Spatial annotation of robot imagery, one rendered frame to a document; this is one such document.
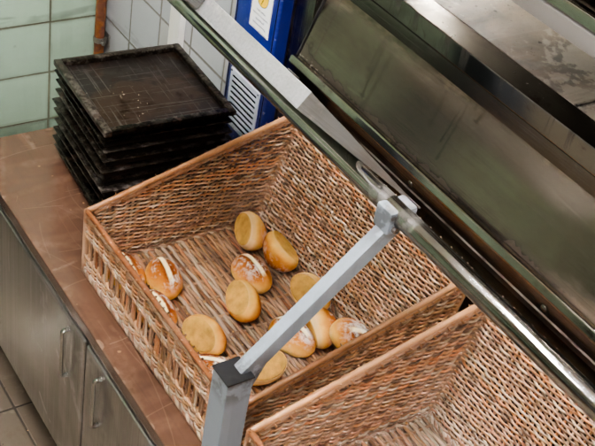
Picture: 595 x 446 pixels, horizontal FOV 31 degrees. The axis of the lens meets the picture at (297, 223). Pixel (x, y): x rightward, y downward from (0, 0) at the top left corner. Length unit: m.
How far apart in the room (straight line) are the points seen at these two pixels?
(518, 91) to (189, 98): 0.78
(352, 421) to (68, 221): 0.77
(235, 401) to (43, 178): 1.03
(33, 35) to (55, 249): 0.94
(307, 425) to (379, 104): 0.61
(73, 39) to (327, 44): 1.09
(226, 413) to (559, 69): 0.79
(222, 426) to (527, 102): 0.69
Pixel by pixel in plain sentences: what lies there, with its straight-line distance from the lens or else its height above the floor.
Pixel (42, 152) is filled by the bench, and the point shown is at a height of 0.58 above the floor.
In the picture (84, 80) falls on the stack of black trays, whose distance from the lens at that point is 2.28.
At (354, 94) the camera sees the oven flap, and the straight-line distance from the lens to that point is 2.05.
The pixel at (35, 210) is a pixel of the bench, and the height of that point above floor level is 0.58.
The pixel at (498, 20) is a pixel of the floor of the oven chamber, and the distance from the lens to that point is 1.94.
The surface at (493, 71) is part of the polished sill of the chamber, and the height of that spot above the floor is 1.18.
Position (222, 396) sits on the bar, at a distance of 1.46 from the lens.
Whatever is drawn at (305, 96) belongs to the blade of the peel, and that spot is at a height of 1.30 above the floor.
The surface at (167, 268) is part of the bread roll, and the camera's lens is 2.06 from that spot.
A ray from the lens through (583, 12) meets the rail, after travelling 1.44.
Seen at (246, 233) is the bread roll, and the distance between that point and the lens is 2.18.
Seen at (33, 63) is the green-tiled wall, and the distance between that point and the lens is 3.04.
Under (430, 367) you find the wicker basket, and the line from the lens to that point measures 1.86.
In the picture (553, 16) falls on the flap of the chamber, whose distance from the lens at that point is 1.47.
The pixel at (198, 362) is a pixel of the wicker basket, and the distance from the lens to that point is 1.77.
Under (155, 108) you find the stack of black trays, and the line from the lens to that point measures 2.21.
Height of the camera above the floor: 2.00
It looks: 37 degrees down
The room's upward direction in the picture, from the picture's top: 11 degrees clockwise
